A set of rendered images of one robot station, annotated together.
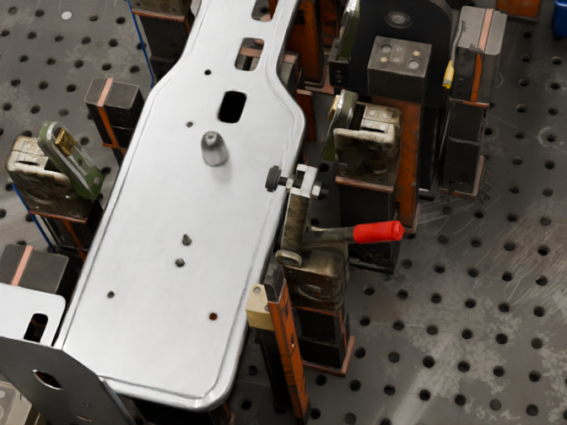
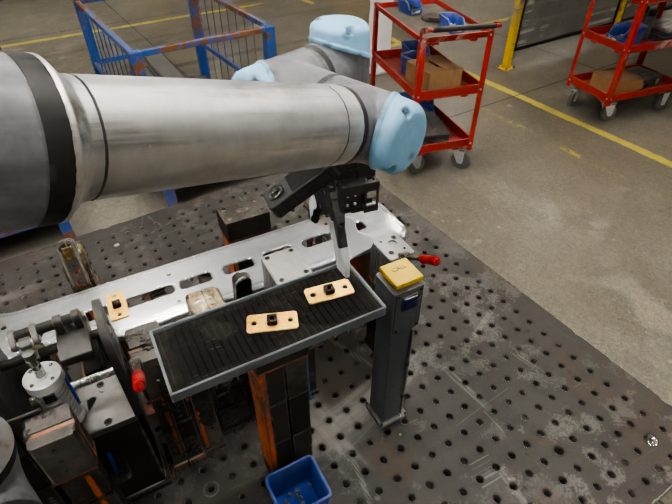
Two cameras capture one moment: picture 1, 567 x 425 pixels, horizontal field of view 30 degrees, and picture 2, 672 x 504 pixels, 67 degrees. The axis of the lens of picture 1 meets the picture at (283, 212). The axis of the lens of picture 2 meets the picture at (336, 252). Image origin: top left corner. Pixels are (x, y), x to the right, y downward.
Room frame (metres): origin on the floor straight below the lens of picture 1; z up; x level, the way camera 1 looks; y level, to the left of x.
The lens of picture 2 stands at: (0.73, -0.89, 1.79)
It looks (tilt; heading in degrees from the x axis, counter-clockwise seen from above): 40 degrees down; 38
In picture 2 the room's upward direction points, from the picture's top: straight up
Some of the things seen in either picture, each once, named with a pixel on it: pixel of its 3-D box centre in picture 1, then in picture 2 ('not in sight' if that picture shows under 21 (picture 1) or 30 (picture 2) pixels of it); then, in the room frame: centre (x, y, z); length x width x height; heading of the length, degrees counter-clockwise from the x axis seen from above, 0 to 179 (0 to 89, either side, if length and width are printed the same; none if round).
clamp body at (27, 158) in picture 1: (74, 217); not in sight; (0.74, 0.29, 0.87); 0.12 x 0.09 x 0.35; 67
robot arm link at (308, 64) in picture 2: not in sight; (292, 95); (1.14, -0.51, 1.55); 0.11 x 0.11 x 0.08; 86
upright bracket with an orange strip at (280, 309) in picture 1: (290, 357); not in sight; (0.45, 0.02, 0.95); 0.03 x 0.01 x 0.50; 157
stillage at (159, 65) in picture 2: not in sight; (182, 88); (2.60, 1.87, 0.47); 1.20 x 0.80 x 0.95; 73
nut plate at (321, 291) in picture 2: not in sight; (329, 289); (1.22, -0.49, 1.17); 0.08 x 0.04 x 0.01; 149
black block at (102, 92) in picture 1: (132, 150); not in sight; (0.85, 0.20, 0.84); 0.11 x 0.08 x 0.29; 67
